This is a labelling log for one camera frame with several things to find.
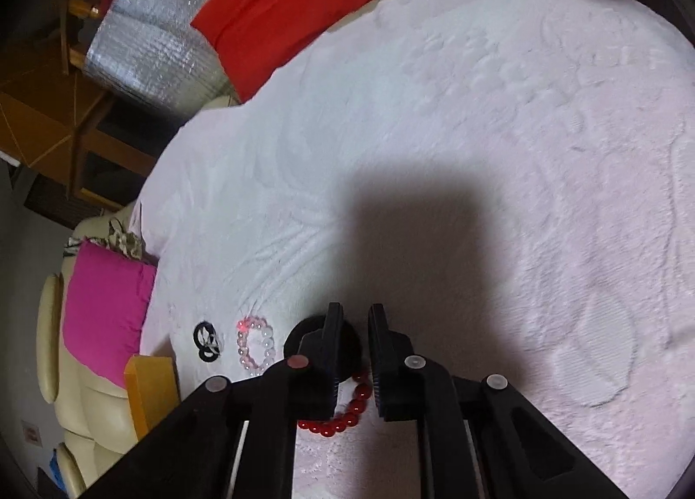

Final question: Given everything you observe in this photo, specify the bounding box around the black thin hair tie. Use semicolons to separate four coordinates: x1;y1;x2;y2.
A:
192;320;223;363

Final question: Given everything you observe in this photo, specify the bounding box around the pink clear bead bracelet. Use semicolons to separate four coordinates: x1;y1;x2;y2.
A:
234;315;277;374

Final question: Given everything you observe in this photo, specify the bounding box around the red bead bracelet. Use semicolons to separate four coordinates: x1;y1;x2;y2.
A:
295;359;375;438

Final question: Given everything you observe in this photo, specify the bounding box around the orange tray box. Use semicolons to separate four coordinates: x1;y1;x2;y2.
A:
124;356;180;440

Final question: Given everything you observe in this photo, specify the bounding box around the cream leather sofa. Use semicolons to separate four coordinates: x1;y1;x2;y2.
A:
36;205;137;498

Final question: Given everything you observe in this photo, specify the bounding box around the magenta pillow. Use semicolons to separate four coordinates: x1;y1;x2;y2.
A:
63;241;157;387

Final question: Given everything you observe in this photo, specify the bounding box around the patterned grey cloth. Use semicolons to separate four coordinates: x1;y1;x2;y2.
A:
63;218;145;261

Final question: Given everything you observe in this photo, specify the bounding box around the pink white blanket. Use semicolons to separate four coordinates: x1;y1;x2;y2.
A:
131;0;694;498

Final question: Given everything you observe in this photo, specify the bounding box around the silver foil insulation panel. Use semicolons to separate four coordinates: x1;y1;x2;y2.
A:
84;0;244;125

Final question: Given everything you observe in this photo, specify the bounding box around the red pillow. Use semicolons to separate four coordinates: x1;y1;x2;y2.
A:
191;0;371;102

